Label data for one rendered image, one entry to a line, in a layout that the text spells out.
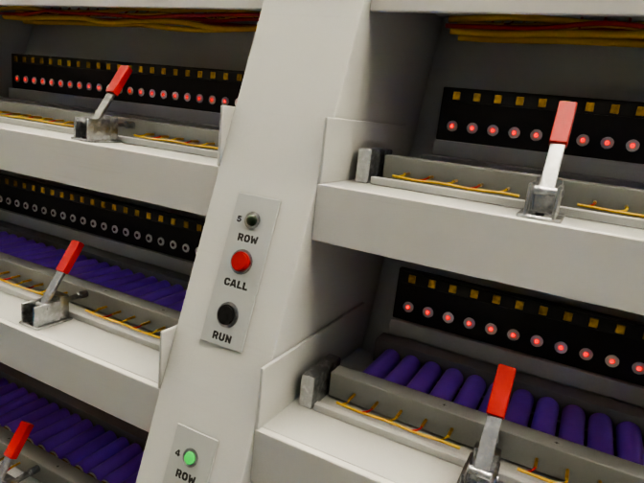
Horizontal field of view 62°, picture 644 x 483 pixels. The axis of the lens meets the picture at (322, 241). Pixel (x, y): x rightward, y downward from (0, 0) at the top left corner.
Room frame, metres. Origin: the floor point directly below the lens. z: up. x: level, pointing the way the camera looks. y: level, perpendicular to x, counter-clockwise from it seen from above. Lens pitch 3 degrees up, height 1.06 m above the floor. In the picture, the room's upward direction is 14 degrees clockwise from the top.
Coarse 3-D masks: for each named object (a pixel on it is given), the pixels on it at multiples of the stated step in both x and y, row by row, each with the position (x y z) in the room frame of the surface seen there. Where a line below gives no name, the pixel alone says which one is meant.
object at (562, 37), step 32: (384, 0) 0.41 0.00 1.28; (416, 0) 0.40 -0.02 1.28; (448, 0) 0.39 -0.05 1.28; (480, 0) 0.38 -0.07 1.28; (512, 0) 0.37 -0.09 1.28; (544, 0) 0.36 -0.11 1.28; (576, 0) 0.35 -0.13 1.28; (608, 0) 0.34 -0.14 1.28; (640, 0) 0.34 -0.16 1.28; (480, 32) 0.50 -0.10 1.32; (512, 32) 0.48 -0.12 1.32; (544, 32) 0.47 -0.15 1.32; (576, 32) 0.46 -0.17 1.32; (608, 32) 0.45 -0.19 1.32; (640, 32) 0.44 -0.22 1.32
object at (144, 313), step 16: (0, 256) 0.65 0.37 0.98; (0, 272) 0.65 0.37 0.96; (16, 272) 0.64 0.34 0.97; (32, 272) 0.62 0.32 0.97; (48, 272) 0.62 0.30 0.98; (64, 288) 0.60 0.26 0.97; (80, 288) 0.59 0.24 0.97; (96, 288) 0.58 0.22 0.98; (80, 304) 0.59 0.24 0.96; (96, 304) 0.58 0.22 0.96; (112, 304) 0.57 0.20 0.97; (128, 304) 0.56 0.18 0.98; (144, 304) 0.56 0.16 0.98; (112, 320) 0.55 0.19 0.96; (128, 320) 0.56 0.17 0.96; (144, 320) 0.55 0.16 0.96; (160, 320) 0.54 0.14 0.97; (176, 320) 0.53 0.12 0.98
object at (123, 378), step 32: (32, 224) 0.79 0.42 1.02; (128, 256) 0.71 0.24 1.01; (160, 256) 0.68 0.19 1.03; (32, 288) 0.63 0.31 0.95; (0, 320) 0.54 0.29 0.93; (0, 352) 0.55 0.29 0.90; (32, 352) 0.52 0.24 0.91; (64, 352) 0.50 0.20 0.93; (96, 352) 0.50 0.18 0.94; (128, 352) 0.50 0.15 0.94; (160, 352) 0.44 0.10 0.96; (64, 384) 0.51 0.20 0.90; (96, 384) 0.48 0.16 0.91; (128, 384) 0.46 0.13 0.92; (160, 384) 0.45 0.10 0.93; (128, 416) 0.47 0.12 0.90
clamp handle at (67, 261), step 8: (72, 240) 0.56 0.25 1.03; (72, 248) 0.55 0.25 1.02; (80, 248) 0.56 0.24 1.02; (64, 256) 0.55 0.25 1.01; (72, 256) 0.55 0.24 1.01; (64, 264) 0.55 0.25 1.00; (72, 264) 0.55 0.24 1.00; (56, 272) 0.55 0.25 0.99; (64, 272) 0.55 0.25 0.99; (56, 280) 0.54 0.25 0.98; (48, 288) 0.54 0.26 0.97; (56, 288) 0.54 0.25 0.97; (48, 296) 0.54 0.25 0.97
